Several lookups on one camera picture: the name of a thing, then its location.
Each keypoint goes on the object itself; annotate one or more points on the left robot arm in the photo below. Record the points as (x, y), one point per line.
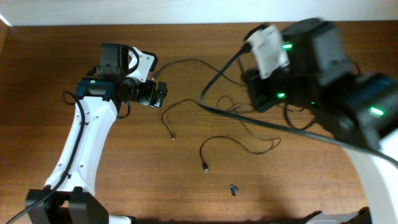
(68, 195)

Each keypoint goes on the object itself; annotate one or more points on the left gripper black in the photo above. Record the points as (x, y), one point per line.
(158, 94)

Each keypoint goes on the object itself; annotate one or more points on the small black adapter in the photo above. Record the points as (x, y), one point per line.
(233, 189)

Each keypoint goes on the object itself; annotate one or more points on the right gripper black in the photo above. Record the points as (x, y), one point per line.
(259, 96)

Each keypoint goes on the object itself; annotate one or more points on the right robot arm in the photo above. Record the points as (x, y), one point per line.
(305, 65)

